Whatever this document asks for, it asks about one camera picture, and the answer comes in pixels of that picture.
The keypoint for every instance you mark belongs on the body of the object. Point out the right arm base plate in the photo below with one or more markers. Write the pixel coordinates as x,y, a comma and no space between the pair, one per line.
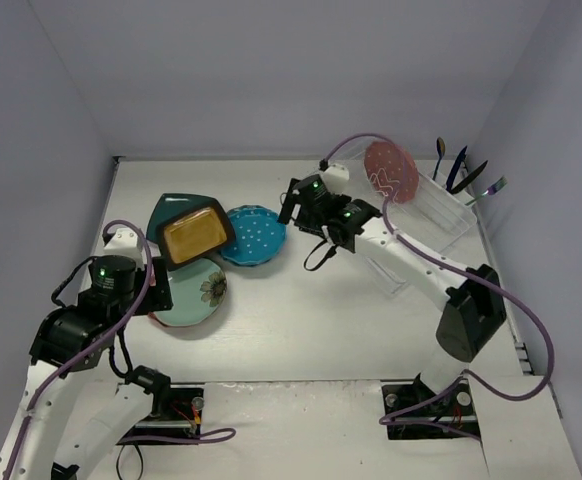
450,417

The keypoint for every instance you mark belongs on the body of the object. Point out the pink polka dot plate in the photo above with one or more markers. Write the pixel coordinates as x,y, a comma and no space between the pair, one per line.
391,171

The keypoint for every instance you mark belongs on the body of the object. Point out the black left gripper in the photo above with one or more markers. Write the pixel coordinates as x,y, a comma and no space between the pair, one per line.
160,284

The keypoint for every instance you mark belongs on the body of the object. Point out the clear wire dish rack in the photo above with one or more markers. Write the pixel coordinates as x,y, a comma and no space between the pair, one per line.
404,216

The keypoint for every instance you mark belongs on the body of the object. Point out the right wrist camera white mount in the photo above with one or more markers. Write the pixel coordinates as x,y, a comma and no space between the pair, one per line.
335,176

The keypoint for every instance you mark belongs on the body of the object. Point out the blue knife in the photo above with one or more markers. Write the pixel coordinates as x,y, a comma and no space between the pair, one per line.
453,173

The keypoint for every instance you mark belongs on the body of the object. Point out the iridescent fork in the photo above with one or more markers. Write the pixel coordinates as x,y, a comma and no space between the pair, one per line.
490,191

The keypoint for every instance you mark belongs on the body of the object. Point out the dark blue spoon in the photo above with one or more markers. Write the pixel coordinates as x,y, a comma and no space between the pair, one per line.
441,152

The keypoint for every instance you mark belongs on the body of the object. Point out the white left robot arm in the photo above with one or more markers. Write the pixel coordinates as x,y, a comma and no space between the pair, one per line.
67,348

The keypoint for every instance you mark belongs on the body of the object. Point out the black knife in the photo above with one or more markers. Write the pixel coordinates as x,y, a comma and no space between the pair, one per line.
469,179

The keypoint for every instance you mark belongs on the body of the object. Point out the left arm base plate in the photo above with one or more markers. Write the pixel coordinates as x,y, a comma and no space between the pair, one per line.
178,417

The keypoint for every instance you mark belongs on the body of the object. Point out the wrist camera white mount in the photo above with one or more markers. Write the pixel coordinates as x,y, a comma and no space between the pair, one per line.
123,242
335,176

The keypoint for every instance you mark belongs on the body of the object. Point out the dark teal square plate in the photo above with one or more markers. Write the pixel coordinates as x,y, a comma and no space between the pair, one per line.
171,205

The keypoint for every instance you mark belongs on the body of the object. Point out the light green flower plate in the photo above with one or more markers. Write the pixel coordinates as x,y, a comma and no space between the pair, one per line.
198,289

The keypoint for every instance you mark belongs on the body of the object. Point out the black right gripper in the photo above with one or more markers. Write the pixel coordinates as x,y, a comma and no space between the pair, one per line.
291,201

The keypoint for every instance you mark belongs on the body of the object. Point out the blue polka dot plate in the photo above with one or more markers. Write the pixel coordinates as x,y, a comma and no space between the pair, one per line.
259,236

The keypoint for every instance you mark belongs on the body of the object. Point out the yellow square plate black rim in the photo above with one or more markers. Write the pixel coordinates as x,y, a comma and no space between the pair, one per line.
194,233

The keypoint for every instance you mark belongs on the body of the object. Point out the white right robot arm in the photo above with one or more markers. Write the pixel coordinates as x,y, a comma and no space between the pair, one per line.
471,305

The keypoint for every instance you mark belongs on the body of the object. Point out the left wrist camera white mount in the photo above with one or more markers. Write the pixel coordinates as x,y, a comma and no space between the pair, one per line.
123,242

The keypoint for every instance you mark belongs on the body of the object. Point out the white cutlery holder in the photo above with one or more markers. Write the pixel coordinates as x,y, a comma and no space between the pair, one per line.
442,208

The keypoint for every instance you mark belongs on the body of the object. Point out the red plate under flower plate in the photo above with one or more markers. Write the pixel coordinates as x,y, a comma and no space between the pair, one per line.
159,321

